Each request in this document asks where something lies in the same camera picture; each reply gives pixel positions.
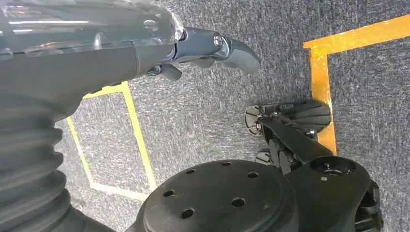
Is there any pale yellow floor tape outline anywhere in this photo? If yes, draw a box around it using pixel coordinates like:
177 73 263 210
65 81 158 202

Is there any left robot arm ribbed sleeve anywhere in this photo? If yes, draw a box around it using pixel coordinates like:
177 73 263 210
0 96 117 232

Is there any spoked caster wheel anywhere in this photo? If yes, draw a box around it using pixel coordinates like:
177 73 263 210
255 150 274 166
245 105 266 137

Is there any black robot mobile base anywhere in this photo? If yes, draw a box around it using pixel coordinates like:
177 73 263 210
125 114 384 232

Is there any black ribbed wheel cover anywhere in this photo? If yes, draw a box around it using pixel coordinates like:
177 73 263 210
261 99 332 132

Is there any orange floor tape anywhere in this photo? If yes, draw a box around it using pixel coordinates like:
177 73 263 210
302 14 410 157

